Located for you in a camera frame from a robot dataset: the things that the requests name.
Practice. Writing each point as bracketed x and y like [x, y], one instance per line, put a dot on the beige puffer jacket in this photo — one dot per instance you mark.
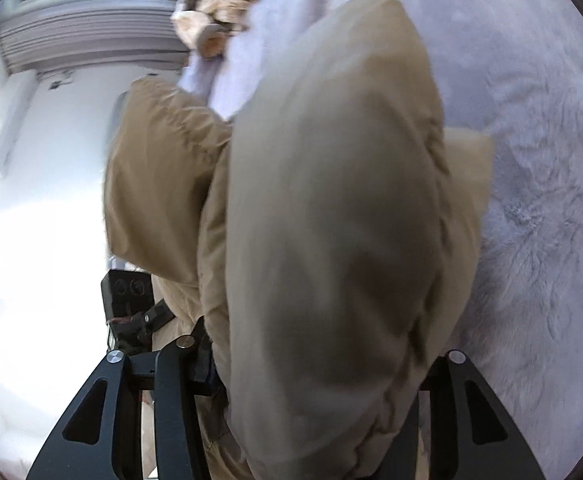
[321, 235]

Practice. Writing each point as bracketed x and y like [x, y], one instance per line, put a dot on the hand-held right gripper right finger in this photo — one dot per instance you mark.
[466, 420]

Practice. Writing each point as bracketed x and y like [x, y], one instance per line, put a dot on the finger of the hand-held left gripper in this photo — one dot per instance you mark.
[156, 317]

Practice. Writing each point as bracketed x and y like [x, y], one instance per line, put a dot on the lilac plush blanket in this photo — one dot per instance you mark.
[521, 110]

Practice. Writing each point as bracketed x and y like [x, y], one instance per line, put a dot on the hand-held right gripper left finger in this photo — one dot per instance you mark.
[176, 410]

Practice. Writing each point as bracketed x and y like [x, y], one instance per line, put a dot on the beige striped knit sweater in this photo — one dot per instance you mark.
[216, 15]

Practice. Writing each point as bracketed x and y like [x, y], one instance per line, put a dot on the white wall radiator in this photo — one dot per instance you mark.
[91, 35]

